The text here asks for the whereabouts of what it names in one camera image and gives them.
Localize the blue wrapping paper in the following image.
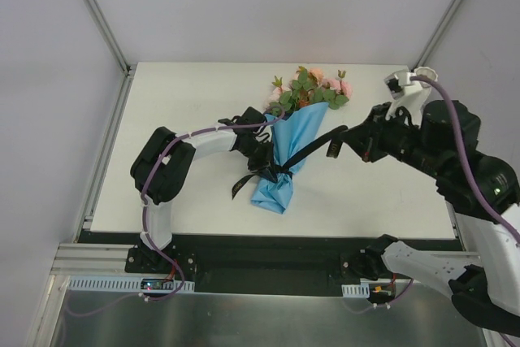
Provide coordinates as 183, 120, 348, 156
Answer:
250, 102, 329, 215

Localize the black ribbon gold lettering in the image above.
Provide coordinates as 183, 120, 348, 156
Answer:
232, 121, 349, 210

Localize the pink artificial flower bunch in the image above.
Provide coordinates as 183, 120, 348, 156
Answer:
266, 66, 353, 115

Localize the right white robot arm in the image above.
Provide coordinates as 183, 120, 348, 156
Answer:
340, 100, 519, 336

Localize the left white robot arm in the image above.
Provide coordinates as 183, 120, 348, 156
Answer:
130, 107, 281, 273

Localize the white ribbed vase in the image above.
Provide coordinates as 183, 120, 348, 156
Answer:
414, 66, 439, 81

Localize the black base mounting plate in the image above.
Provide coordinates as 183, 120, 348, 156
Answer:
76, 229, 465, 297

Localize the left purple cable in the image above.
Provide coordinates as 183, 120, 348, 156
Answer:
64, 105, 286, 318

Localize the purple cable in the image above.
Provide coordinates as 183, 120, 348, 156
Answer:
64, 105, 286, 318
344, 74, 520, 314

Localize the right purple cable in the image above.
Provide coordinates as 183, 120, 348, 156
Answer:
344, 74, 520, 314

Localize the right white cable duct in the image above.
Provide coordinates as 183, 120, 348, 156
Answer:
341, 283, 371, 299

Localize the white cable duct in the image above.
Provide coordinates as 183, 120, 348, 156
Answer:
68, 276, 195, 294
341, 283, 371, 299

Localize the aluminium front rail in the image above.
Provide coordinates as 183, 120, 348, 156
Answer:
50, 241, 491, 283

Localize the left white cable duct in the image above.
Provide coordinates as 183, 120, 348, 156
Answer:
68, 276, 195, 294

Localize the left aluminium frame post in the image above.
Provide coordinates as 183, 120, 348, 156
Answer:
83, 0, 132, 76

